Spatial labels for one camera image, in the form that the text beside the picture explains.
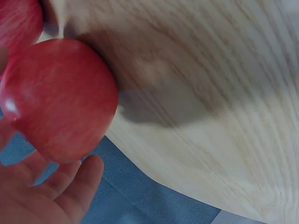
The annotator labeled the person's left hand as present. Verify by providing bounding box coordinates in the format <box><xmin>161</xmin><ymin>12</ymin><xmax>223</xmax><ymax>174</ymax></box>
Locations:
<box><xmin>0</xmin><ymin>116</ymin><xmax>105</xmax><ymax>224</ymax></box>

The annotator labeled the large red apple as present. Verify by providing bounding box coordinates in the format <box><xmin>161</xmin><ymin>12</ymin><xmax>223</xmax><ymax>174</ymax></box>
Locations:
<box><xmin>0</xmin><ymin>38</ymin><xmax>120</xmax><ymax>164</ymax></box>

